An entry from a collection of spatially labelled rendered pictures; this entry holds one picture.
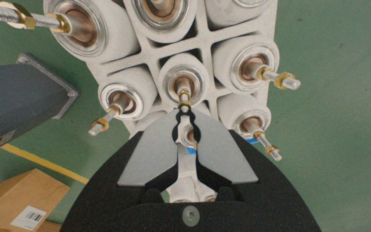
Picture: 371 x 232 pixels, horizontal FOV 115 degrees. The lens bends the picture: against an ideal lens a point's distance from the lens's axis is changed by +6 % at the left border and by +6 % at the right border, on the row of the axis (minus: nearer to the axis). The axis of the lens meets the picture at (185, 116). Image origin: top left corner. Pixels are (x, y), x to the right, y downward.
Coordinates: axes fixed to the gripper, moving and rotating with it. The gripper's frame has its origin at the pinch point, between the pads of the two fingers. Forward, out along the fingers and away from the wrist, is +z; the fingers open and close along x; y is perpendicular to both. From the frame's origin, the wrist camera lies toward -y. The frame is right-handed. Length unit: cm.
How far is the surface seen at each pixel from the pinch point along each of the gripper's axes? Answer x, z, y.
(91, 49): -13.5, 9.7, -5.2
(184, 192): -0.1, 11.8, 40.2
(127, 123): -15.7, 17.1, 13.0
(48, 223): -123, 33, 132
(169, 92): -2.7, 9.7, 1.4
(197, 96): 2.5, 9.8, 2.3
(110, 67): -15.7, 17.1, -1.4
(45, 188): -82, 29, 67
